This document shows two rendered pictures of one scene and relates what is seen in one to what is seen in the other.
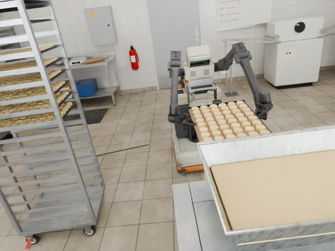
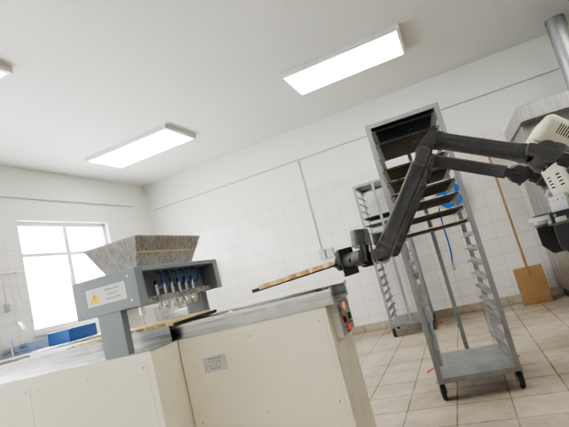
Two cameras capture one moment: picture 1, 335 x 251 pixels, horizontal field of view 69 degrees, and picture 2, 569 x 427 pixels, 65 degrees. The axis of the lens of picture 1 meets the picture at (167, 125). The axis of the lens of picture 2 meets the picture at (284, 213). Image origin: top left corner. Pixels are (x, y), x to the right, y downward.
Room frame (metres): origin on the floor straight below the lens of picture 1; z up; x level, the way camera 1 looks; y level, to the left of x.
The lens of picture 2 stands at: (1.70, -2.24, 0.99)
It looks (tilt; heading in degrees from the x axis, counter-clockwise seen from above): 8 degrees up; 107
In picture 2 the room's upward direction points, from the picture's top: 14 degrees counter-clockwise
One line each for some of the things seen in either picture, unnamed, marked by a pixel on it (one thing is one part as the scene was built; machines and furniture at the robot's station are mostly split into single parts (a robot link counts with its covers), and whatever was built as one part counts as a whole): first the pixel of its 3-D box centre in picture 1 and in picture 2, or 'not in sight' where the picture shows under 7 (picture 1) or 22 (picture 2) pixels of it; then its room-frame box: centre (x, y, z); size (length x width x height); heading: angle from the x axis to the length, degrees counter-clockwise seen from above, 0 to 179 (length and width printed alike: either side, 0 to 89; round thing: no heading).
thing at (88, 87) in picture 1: (86, 87); not in sight; (5.13, 1.59, 0.36); 0.46 x 0.38 x 0.26; 178
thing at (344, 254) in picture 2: (263, 110); (351, 260); (1.42, -0.62, 0.99); 0.07 x 0.07 x 0.10; 45
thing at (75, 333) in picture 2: not in sight; (73, 334); (-2.15, 1.71, 0.95); 0.40 x 0.30 x 0.14; 89
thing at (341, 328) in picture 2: not in sight; (342, 316); (1.28, -0.36, 0.77); 0.24 x 0.04 x 0.14; 89
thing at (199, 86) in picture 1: (201, 90); (561, 224); (2.17, -0.36, 0.93); 0.28 x 0.16 x 0.22; 90
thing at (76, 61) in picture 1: (78, 61); not in sight; (5.10, 1.62, 0.92); 0.32 x 0.30 x 0.09; 3
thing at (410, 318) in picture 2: not in sight; (394, 253); (1.27, 3.34, 0.93); 0.64 x 0.51 x 1.78; 89
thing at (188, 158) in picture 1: (200, 145); not in sight; (2.47, -0.35, 0.16); 0.67 x 0.64 x 0.25; 0
